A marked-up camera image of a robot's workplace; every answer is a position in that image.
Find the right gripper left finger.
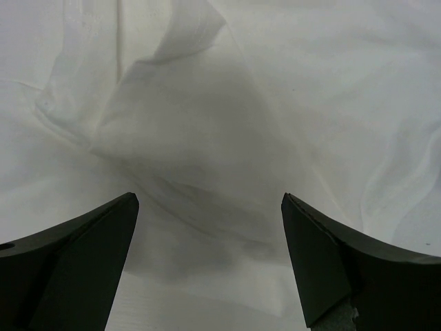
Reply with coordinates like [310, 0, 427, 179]
[1, 193, 139, 331]

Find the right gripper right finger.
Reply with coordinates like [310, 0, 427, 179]
[281, 194, 440, 330]

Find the white t-shirt black graphic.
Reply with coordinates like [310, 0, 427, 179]
[1, 1, 440, 330]

